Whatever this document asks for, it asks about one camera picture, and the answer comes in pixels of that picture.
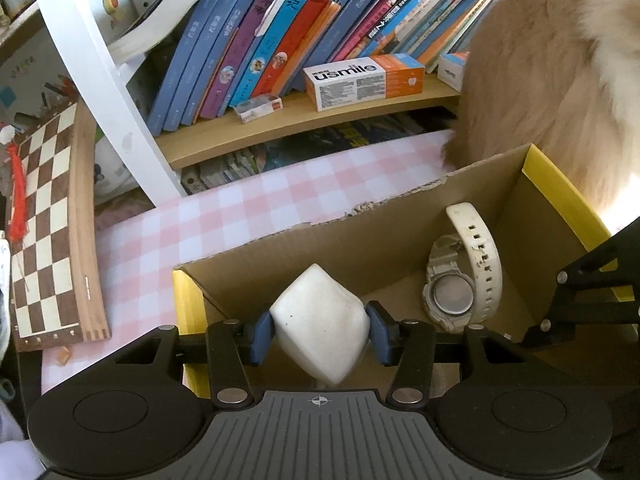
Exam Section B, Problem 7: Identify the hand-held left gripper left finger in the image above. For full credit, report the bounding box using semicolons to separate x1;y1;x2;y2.
114;311;275;407

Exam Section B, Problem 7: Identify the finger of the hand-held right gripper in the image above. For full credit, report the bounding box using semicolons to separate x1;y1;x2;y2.
522;222;640;351

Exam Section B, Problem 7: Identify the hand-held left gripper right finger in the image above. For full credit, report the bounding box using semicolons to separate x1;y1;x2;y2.
366;302;532;407

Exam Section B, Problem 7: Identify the white power adapter block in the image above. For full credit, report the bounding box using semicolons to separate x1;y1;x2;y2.
269;263;371;384

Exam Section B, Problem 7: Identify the cardboard box with yellow sides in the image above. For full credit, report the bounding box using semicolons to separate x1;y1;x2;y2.
172;143;640;412

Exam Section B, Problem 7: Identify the white wristwatch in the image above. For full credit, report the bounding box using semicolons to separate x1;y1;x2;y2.
421;202;503;332

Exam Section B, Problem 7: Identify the pink checkered cloth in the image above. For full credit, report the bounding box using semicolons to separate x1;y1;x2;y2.
41;129;456;395

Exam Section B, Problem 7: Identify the white bookshelf with wooden shelf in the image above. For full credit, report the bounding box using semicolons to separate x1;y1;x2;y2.
27;0;463;200

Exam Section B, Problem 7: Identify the small white and red box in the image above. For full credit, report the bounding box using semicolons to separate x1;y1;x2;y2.
233;94;284;124

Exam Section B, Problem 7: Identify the fluffy tan pet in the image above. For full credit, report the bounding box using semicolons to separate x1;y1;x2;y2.
440;0;640;228

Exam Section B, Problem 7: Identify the wooden chessboard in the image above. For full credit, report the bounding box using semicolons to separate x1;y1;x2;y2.
7;100;111;352

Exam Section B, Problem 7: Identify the orange and white toothpaste box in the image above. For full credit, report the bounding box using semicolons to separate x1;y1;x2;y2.
303;53;426;112

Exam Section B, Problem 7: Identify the small white and orange box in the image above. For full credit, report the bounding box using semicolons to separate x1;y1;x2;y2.
436;51;471;93

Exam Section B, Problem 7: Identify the red tassel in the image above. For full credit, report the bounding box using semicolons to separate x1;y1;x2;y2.
0;126;27;242

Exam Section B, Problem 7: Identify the row of upright books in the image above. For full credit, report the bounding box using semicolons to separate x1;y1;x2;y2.
146;0;518;136

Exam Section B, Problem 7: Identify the white open paperback book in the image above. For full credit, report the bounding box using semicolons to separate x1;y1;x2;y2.
107;0;216;66

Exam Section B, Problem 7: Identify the colourful picture board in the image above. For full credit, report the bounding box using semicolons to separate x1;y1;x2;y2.
0;35;81;133

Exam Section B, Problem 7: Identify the white panel with duck sticker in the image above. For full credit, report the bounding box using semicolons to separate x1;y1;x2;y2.
75;0;146;46

